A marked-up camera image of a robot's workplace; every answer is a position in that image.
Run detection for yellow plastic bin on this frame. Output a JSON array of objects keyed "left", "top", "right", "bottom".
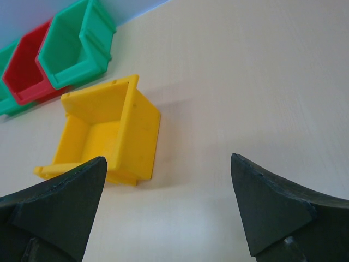
[{"left": 33, "top": 75, "right": 161, "bottom": 186}]

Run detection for red plastic bin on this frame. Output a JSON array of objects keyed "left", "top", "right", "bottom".
[{"left": 2, "top": 19, "right": 72, "bottom": 105}]

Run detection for green plastic bin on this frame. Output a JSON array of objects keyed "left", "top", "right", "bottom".
[
  {"left": 1, "top": 39, "right": 35, "bottom": 116},
  {"left": 38, "top": 1, "right": 116, "bottom": 90}
]

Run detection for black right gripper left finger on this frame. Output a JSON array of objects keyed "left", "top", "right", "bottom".
[{"left": 1, "top": 157, "right": 107, "bottom": 261}]

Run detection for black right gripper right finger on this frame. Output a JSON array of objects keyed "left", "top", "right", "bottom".
[{"left": 231, "top": 153, "right": 348, "bottom": 261}]

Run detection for left green plastic bin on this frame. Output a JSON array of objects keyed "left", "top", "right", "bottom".
[{"left": 1, "top": 39, "right": 35, "bottom": 116}]

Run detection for right green plastic bin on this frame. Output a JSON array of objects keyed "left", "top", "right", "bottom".
[{"left": 38, "top": 1, "right": 116, "bottom": 90}]

